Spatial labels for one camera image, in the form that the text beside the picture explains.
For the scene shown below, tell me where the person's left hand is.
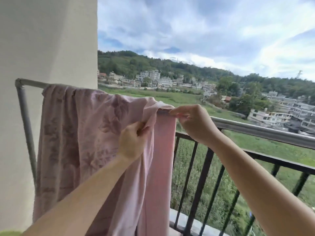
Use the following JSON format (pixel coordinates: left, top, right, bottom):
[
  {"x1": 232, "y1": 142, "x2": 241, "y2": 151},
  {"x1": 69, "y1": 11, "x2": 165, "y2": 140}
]
[{"x1": 118, "y1": 121, "x2": 150, "y2": 163}]

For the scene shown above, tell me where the tree-covered hillside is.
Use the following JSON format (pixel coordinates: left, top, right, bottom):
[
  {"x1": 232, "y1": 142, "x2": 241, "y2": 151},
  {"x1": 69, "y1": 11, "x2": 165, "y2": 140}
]
[{"x1": 98, "y1": 50, "x2": 315, "y2": 116}]

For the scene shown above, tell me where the pink floral cloth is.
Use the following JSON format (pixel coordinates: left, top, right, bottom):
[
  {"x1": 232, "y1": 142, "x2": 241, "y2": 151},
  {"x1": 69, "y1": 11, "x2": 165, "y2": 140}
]
[{"x1": 33, "y1": 84, "x2": 177, "y2": 236}]

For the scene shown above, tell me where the person's left forearm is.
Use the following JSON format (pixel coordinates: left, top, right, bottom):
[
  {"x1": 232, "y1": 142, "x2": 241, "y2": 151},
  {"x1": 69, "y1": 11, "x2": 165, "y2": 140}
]
[{"x1": 22, "y1": 155, "x2": 142, "y2": 236}]

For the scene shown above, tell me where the grey metal drying rail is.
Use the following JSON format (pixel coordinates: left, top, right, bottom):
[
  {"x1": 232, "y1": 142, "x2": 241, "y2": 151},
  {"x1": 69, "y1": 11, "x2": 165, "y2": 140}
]
[{"x1": 15, "y1": 78, "x2": 315, "y2": 187}]

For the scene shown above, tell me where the person's right forearm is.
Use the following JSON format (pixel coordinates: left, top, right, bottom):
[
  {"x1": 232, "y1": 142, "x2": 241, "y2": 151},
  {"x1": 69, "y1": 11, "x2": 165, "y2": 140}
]
[{"x1": 209, "y1": 131, "x2": 315, "y2": 236}]

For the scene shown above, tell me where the black metal balcony railing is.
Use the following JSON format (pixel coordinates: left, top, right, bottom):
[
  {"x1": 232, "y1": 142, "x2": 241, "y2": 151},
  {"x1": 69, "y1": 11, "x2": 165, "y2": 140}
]
[{"x1": 169, "y1": 131, "x2": 315, "y2": 236}]

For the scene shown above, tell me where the person's right hand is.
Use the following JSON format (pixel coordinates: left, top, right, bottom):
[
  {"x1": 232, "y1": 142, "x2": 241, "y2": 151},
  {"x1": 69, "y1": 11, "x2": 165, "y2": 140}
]
[{"x1": 168, "y1": 104, "x2": 221, "y2": 145}]

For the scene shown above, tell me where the cluster of village buildings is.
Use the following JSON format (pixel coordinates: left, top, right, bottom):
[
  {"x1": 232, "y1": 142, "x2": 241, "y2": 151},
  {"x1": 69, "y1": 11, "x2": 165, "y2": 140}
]
[{"x1": 98, "y1": 69, "x2": 315, "y2": 134}]

